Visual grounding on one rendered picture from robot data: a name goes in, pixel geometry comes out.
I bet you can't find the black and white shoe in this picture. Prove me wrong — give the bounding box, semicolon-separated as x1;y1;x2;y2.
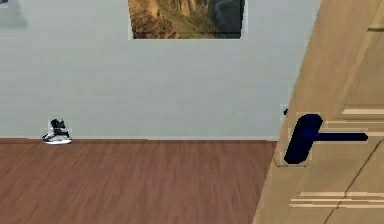
41;118;73;146

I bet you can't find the dark blue door handle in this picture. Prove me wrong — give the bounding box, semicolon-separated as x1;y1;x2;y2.
283;113;369;165

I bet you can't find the framed landscape picture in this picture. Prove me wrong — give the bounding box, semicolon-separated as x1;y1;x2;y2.
127;0;248;41

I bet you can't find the light wooden room door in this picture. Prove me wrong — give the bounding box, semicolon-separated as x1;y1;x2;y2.
252;0;384;224

